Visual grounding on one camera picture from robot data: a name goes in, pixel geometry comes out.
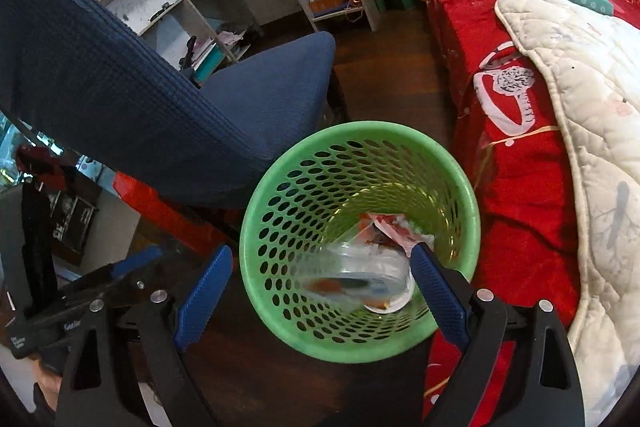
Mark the red patterned bed duvet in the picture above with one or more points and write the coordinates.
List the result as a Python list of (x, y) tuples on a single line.
[(511, 148)]

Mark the white plastic cup lid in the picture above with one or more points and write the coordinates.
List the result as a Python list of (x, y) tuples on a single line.
[(393, 304)]

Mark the white quilted blanket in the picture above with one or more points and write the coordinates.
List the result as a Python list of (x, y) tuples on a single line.
[(590, 63)]

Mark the blue office chair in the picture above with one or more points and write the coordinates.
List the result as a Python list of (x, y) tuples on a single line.
[(74, 71)]

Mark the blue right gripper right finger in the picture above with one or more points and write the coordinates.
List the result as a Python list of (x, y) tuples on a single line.
[(446, 293)]

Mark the pink snack wrapper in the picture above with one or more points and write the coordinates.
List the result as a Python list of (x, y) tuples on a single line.
[(391, 231)]

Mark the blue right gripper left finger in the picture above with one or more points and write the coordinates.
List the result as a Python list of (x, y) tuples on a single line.
[(197, 297)]

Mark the clear plastic cup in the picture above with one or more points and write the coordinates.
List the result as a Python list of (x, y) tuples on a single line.
[(352, 274)]

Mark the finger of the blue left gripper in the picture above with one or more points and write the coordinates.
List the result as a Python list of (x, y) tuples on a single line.
[(136, 261)]

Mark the green mesh trash basket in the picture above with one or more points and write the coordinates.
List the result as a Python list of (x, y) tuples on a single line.
[(314, 195)]

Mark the person left hand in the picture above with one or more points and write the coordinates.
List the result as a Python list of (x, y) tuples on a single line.
[(49, 384)]

